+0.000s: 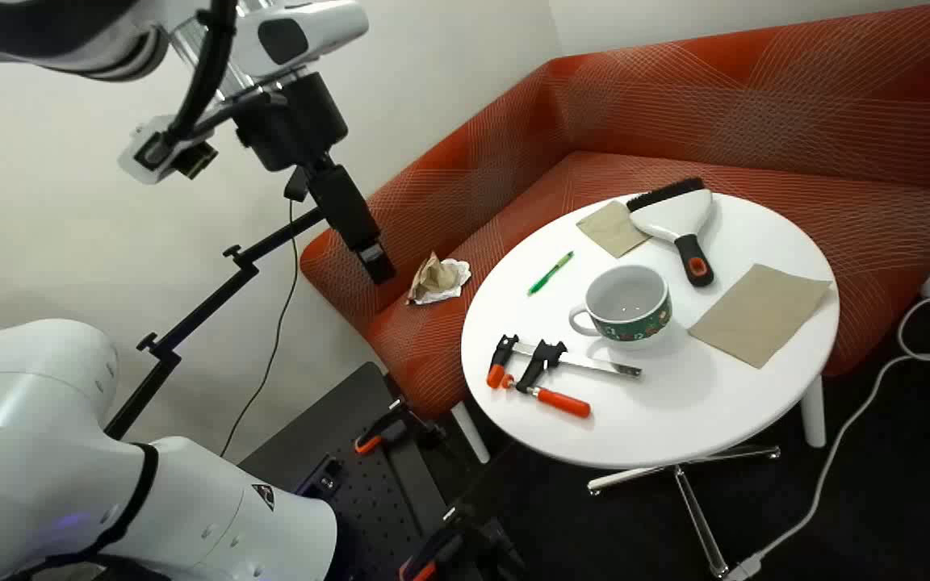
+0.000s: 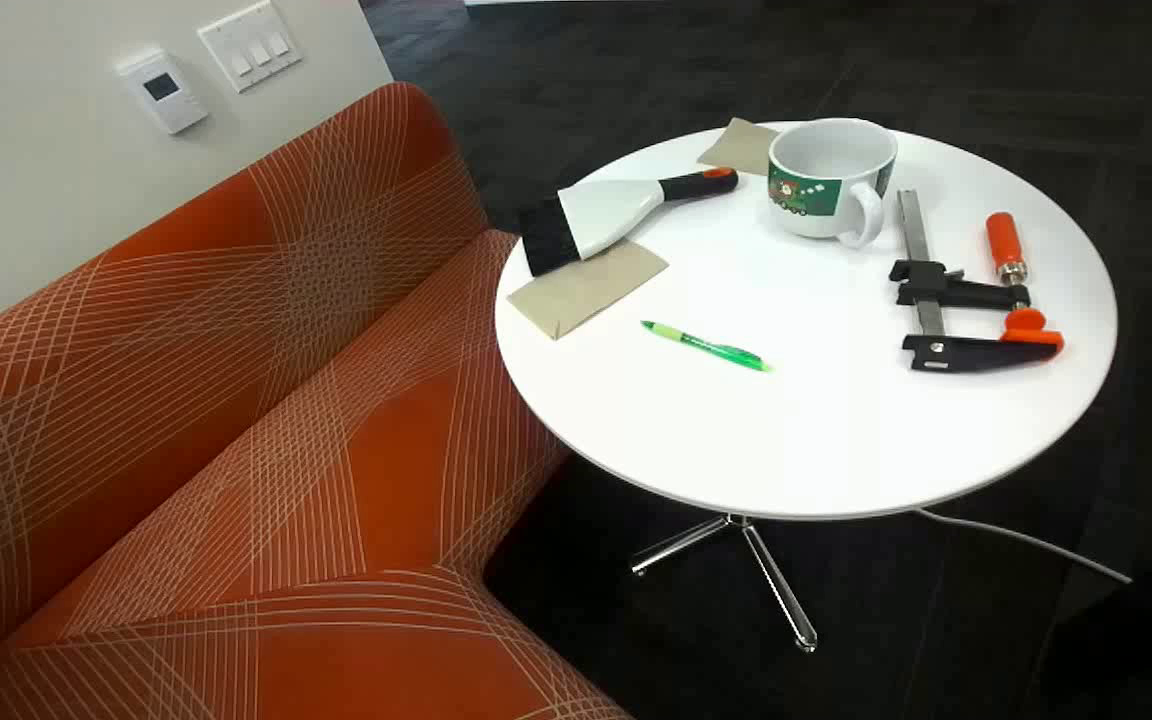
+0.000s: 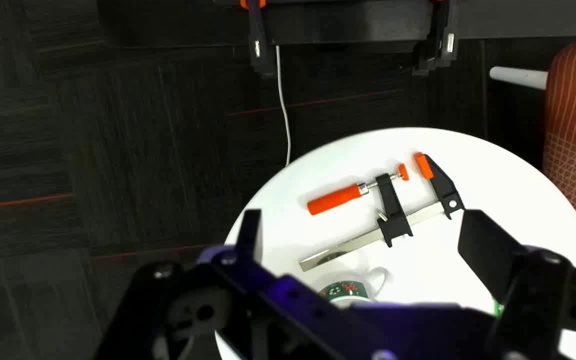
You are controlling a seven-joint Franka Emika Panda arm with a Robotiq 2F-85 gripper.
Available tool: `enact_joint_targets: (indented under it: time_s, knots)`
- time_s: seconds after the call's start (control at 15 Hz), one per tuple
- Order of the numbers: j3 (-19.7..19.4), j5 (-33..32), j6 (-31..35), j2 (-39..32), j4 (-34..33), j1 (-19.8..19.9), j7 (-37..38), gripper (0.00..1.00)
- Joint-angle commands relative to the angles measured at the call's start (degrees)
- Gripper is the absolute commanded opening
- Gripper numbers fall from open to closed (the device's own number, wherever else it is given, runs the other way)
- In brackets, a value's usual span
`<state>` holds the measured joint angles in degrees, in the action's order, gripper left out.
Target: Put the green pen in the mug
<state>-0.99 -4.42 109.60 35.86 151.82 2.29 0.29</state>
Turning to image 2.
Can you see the chrome table base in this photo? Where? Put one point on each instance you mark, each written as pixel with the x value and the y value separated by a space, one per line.
pixel 776 585

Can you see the large tan sandpaper sheet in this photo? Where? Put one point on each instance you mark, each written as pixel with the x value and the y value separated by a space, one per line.
pixel 576 303

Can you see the white light switch plate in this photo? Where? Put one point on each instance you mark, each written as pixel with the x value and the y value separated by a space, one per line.
pixel 248 46

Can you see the orange black bar clamp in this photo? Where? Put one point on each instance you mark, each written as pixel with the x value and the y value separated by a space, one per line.
pixel 912 233

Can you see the green pen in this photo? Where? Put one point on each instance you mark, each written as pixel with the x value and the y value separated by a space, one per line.
pixel 701 347

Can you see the orange patterned sofa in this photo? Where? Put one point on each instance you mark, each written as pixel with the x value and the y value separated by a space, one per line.
pixel 271 464

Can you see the small tan sandpaper sheet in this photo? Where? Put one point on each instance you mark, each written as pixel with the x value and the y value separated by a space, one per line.
pixel 732 144

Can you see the white mug with green print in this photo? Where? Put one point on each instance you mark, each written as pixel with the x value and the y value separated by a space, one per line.
pixel 809 192

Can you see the white wall thermostat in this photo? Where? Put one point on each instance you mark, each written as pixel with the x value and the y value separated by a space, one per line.
pixel 162 90

